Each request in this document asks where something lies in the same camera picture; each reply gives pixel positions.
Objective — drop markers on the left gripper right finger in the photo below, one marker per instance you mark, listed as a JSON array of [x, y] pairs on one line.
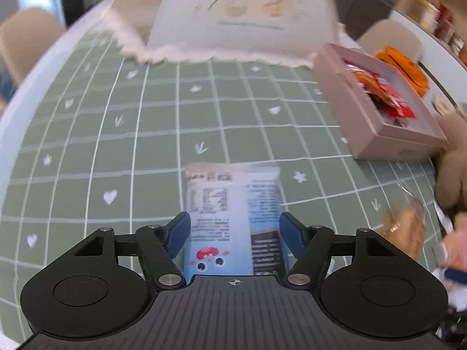
[[311, 246]]

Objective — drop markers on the white mesh food cover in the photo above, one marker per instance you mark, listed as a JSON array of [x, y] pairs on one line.
[[279, 32]]

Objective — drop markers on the beige chair left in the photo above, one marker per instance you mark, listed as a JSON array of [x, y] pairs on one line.
[[25, 37]]

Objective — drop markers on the orange package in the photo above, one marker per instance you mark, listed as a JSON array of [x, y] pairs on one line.
[[408, 68]]

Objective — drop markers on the jars on counter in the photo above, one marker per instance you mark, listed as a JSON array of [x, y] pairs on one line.
[[438, 20]]

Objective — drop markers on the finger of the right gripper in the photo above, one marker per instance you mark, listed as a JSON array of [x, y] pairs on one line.
[[457, 276]]

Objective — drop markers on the beige chair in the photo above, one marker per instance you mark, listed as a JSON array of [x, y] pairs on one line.
[[388, 33], [25, 37]]

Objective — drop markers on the pink cardboard box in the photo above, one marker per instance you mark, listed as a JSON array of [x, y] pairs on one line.
[[369, 135]]

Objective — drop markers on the large red roast duck packet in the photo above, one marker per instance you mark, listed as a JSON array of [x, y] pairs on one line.
[[386, 99]]

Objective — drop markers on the green grid table mat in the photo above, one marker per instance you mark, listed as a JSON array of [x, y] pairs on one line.
[[96, 140]]

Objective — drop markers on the brown teddy bear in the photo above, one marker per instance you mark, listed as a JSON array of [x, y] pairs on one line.
[[450, 182]]

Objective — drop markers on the blue snack packet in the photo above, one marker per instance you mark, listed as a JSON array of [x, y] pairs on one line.
[[235, 211]]

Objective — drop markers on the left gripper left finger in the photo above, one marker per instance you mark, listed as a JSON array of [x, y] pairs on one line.
[[158, 246]]

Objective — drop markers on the beige chair right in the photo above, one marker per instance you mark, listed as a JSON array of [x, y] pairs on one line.
[[388, 33]]

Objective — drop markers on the clear bread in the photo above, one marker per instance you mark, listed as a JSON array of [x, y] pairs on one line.
[[404, 226]]

